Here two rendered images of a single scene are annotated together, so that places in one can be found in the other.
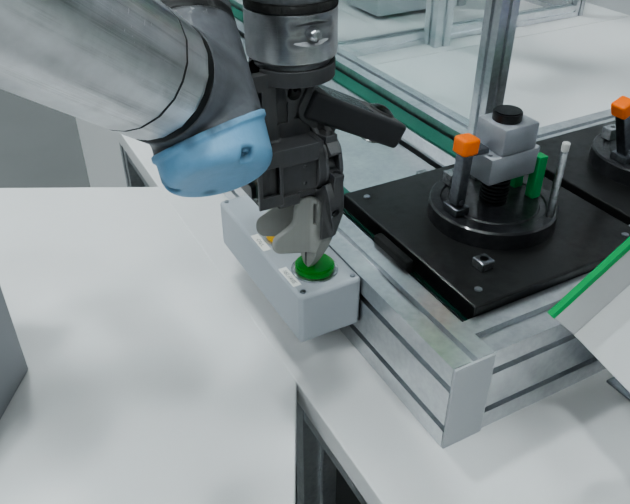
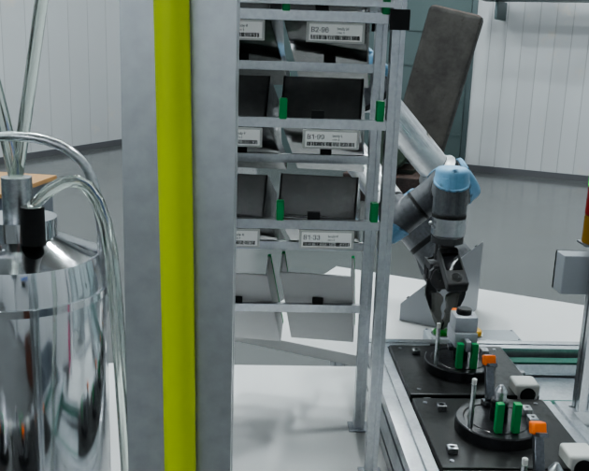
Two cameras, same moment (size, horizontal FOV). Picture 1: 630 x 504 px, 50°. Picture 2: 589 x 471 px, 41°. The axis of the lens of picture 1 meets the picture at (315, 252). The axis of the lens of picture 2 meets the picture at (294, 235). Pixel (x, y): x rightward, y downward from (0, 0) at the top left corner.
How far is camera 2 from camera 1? 1.92 m
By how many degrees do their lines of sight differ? 102
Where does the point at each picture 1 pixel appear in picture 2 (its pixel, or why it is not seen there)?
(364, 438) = not seen: hidden behind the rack
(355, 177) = (564, 387)
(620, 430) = (338, 413)
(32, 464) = (405, 328)
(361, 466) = not seen: hidden behind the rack
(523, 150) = (452, 328)
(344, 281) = (428, 335)
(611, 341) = (338, 335)
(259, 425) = not seen: hidden behind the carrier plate
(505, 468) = (341, 387)
